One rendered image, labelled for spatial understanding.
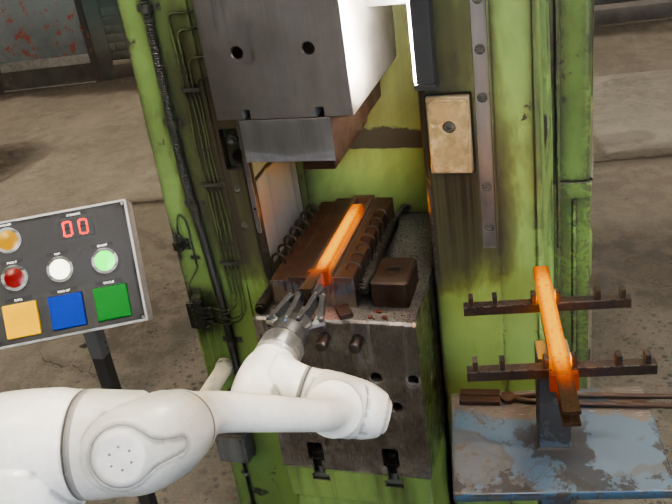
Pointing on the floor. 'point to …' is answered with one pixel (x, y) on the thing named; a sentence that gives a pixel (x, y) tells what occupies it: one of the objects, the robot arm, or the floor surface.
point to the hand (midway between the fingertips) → (313, 287)
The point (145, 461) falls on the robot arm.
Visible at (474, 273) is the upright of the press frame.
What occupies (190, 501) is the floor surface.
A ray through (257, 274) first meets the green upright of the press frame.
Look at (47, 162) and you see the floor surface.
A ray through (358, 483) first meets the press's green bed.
